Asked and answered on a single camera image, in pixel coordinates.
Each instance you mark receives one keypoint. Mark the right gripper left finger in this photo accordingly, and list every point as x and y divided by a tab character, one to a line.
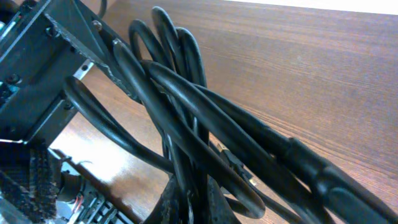
174	206

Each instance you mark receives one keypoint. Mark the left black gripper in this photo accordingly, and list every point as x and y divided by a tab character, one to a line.
43	44

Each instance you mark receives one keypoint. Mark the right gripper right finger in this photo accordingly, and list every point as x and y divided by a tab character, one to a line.
212	206

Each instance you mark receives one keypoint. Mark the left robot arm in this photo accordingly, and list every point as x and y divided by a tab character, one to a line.
31	181

